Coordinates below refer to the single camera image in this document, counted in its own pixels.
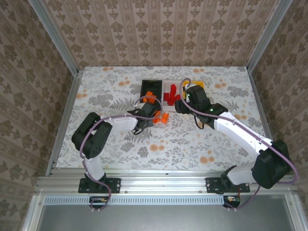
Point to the yellow plastic bin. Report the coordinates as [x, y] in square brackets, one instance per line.
[201, 84]

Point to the black plastic bin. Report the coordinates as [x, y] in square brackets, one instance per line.
[151, 85]

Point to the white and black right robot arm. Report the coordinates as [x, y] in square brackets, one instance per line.
[240, 134]

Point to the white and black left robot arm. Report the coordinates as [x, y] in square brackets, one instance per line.
[120, 122]

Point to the aluminium table side rail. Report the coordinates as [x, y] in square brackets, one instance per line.
[262, 108]
[69, 103]

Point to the white plastic bin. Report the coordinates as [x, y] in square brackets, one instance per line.
[167, 86]

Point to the grey metal panel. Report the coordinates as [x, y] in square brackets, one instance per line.
[168, 219]

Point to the floral patterned table cover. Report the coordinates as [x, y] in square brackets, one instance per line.
[108, 84]

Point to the aluminium upright frame post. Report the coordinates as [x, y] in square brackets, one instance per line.
[53, 36]
[269, 31]

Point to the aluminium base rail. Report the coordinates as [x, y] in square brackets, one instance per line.
[163, 183]

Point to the small black connector box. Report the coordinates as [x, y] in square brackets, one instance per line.
[232, 199]
[98, 200]

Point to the aluminium lower frame rail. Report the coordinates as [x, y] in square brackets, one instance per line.
[32, 216]
[294, 216]

